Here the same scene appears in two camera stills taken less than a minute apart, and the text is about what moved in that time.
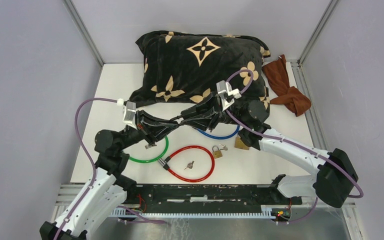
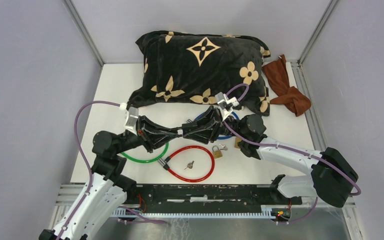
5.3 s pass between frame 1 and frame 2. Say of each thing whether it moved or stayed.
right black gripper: moved
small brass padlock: stayed
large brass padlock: stayed
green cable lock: stayed
